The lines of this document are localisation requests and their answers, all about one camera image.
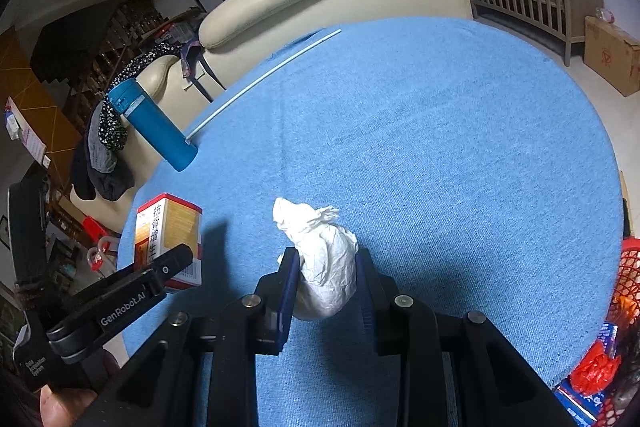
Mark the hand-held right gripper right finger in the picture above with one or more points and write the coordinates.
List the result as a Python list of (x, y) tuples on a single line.
[(369, 302)]

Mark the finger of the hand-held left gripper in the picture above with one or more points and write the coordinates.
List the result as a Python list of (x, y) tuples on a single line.
[(125, 307)]

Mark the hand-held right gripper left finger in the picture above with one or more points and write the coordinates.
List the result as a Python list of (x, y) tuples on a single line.
[(289, 297)]

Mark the white tissue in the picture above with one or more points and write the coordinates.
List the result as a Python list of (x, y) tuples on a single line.
[(325, 267)]

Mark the small yellow medicine box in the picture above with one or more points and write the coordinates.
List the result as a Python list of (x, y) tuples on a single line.
[(170, 227)]

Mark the orange wrapper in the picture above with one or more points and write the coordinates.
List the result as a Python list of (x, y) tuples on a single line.
[(595, 367)]

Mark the blue toothpaste box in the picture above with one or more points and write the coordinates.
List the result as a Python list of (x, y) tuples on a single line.
[(580, 407)]

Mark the dark blue foil wrapper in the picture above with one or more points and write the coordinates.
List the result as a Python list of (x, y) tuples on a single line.
[(607, 339)]

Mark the red plastic basket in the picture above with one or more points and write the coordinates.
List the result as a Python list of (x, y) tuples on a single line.
[(631, 267)]

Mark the person's left hand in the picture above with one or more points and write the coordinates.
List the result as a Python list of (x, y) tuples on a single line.
[(60, 409)]

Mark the clear plastic jug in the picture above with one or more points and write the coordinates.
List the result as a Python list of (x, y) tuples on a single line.
[(102, 254)]

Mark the red plastic stool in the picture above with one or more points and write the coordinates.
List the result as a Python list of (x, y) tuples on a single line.
[(97, 227)]

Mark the dark grey garment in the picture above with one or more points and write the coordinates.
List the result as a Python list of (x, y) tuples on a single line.
[(102, 167)]

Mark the blue tablecloth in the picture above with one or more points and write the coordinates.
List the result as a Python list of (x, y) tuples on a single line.
[(425, 157)]

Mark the blue bottle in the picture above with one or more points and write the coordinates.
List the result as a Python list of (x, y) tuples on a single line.
[(155, 132)]

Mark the black floral garment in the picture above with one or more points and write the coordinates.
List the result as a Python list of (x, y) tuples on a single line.
[(135, 67)]

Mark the dark wooden staircase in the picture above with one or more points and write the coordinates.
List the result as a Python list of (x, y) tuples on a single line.
[(115, 37)]

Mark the purple patterned garment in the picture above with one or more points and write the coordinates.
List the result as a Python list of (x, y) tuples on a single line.
[(190, 57)]

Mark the thin white rod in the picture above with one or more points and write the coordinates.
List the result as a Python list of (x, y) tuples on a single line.
[(331, 35)]

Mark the cardboard box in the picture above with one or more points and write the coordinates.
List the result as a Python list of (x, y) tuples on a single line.
[(610, 52)]

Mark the clear plastic bag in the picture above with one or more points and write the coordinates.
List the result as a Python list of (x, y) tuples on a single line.
[(606, 14)]

